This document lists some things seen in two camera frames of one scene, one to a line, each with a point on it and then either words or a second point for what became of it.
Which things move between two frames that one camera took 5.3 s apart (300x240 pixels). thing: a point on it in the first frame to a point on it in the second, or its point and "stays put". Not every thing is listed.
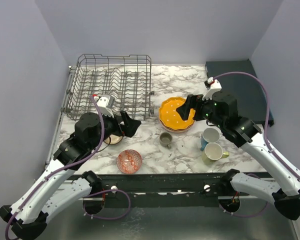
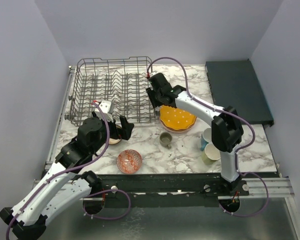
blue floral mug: [209, 135] stays put
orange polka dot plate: [170, 117] stays put
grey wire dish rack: [127, 80] stays put
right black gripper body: [204, 109] to [155, 97]
